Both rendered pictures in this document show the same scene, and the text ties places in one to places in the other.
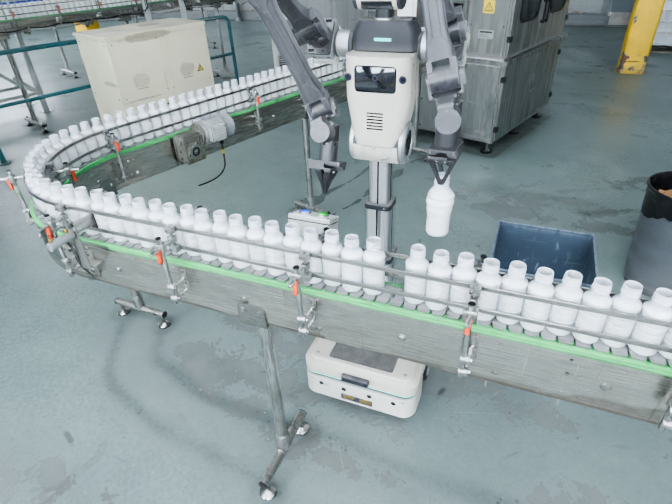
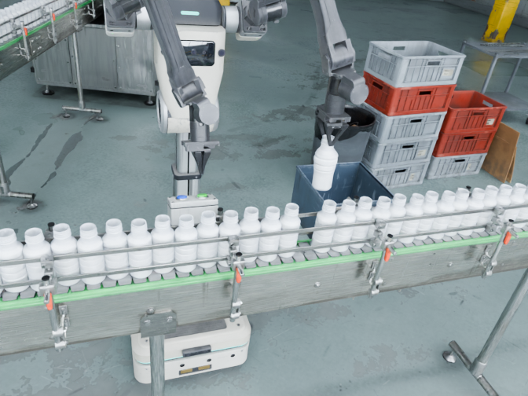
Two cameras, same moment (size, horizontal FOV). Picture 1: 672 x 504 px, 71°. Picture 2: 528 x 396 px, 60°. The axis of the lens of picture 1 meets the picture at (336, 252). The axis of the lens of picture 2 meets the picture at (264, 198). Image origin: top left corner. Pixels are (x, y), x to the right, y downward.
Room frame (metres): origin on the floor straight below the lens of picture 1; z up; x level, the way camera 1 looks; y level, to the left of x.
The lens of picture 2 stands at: (0.34, 0.71, 1.85)
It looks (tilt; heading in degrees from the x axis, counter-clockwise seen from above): 32 degrees down; 315
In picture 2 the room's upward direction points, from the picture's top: 7 degrees clockwise
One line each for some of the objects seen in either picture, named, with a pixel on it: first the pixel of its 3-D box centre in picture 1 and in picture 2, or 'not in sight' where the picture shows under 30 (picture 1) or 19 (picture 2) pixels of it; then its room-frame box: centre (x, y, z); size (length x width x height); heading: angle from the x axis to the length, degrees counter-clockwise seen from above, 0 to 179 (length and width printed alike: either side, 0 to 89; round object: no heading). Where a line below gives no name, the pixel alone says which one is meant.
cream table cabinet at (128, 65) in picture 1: (155, 87); not in sight; (5.18, 1.84, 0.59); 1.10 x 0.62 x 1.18; 139
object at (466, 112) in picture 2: not in sight; (460, 111); (1.94, -3.18, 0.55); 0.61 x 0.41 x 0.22; 70
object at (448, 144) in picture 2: not in sight; (451, 133); (1.94, -3.18, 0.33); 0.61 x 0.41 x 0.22; 70
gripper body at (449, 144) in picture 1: (446, 136); (334, 104); (1.09, -0.28, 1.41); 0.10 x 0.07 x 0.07; 155
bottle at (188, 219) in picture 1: (191, 230); (65, 254); (1.27, 0.45, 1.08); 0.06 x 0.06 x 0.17
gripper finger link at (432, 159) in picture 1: (443, 165); (331, 129); (1.09, -0.28, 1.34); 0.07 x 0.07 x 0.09; 65
